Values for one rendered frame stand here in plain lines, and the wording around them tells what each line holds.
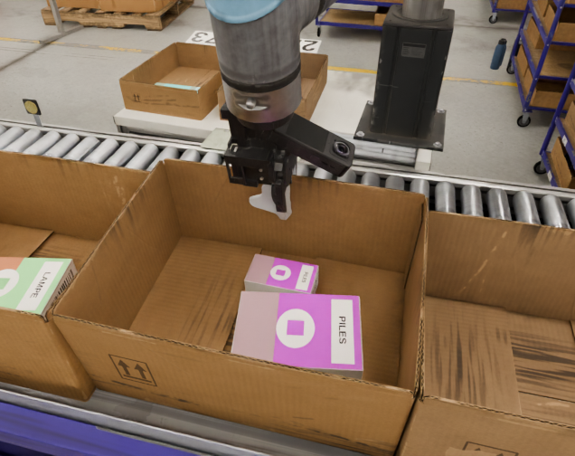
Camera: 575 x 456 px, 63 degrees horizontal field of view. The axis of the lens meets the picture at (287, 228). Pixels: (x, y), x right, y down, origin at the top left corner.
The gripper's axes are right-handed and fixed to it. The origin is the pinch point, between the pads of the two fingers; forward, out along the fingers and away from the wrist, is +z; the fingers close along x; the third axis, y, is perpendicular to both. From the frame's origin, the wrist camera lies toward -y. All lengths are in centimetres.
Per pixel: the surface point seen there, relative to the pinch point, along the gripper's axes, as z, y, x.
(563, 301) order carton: 7.8, -41.5, 3.1
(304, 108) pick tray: 34, 13, -67
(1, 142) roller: 36, 99, -38
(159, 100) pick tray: 37, 59, -65
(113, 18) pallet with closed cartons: 173, 262, -339
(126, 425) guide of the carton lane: 0.6, 11.5, 34.3
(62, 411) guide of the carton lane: 0.9, 19.9, 34.4
